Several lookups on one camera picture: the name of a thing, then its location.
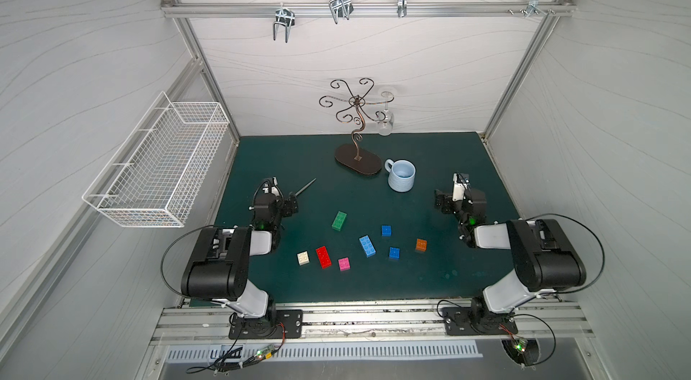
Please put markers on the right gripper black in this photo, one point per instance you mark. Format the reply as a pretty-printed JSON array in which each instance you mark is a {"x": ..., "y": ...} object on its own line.
[{"x": 444, "y": 202}]

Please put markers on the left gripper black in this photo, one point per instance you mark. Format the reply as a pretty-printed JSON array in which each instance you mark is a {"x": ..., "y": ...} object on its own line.
[{"x": 291, "y": 205}]

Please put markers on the orange square lego brick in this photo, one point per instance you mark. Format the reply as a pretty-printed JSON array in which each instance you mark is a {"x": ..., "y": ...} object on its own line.
[{"x": 421, "y": 245}]

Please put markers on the red lego brick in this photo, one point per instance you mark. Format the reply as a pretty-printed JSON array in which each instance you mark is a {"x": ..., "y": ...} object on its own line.
[{"x": 323, "y": 257}]

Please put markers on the blue square lego brick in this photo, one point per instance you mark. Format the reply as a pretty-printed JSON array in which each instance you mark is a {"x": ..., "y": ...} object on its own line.
[
  {"x": 394, "y": 253},
  {"x": 386, "y": 231}
]

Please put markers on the pink square lego brick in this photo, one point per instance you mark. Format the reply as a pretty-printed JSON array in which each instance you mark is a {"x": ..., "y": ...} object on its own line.
[{"x": 344, "y": 264}]

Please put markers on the light blue long lego brick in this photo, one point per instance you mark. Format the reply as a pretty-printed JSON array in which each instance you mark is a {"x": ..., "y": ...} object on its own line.
[{"x": 367, "y": 246}]

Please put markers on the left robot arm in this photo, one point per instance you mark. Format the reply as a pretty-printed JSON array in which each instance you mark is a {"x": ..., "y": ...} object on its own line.
[{"x": 218, "y": 268}]

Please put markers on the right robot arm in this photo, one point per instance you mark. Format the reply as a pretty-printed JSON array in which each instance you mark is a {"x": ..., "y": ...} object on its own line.
[{"x": 544, "y": 260}]

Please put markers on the cream square lego brick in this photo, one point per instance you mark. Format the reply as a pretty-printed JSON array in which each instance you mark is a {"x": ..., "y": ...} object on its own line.
[{"x": 303, "y": 258}]

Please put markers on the green lego brick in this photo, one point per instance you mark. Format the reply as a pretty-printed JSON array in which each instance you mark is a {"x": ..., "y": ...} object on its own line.
[{"x": 339, "y": 221}]

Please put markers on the silver fork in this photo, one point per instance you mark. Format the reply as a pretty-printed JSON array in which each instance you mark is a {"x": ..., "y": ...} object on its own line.
[{"x": 302, "y": 189}]

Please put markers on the light blue mug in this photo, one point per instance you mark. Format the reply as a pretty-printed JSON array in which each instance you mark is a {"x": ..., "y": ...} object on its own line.
[{"x": 402, "y": 174}]

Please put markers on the bronze scroll cup stand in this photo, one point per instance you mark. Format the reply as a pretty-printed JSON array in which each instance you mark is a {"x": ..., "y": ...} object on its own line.
[{"x": 358, "y": 110}]

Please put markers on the clear wine glass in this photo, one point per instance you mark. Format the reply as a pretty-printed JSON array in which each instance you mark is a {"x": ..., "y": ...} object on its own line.
[{"x": 385, "y": 118}]

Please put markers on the metal double hook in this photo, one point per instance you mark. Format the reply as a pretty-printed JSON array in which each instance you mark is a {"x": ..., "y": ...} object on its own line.
[
  {"x": 285, "y": 20},
  {"x": 340, "y": 9}
]

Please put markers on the metal single hook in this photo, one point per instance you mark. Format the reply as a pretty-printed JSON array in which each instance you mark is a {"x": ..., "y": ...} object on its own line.
[{"x": 402, "y": 7}]

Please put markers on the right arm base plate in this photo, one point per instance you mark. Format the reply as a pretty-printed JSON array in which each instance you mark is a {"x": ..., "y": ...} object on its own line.
[{"x": 466, "y": 321}]

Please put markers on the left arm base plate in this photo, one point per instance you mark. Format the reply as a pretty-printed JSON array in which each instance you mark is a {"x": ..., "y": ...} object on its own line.
[{"x": 274, "y": 326}]

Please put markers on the white wire basket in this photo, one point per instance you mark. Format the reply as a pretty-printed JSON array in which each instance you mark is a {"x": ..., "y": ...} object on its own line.
[{"x": 155, "y": 176}]

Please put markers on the aluminium front rail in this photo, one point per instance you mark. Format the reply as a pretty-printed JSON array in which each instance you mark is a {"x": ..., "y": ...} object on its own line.
[{"x": 408, "y": 319}]

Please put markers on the white vented cable duct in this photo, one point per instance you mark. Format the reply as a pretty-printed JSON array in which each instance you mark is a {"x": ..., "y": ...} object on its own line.
[{"x": 330, "y": 351}]

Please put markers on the metal bracket hook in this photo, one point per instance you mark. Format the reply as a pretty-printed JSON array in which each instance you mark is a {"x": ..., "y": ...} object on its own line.
[{"x": 533, "y": 8}]

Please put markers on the aluminium cross rail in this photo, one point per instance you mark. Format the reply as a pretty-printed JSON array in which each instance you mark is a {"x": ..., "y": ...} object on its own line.
[{"x": 361, "y": 9}]

